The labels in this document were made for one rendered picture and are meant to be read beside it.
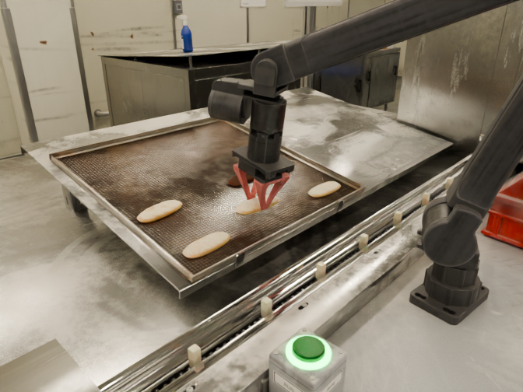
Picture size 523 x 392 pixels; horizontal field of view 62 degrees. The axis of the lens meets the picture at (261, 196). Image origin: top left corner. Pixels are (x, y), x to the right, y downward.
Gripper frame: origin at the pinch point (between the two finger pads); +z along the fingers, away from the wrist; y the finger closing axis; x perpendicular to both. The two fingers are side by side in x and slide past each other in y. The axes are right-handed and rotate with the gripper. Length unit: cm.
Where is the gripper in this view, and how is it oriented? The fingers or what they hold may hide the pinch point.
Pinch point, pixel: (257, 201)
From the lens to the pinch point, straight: 80.9
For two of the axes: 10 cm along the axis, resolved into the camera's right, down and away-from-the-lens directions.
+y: 6.4, 4.4, -6.2
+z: -1.0, 8.6, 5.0
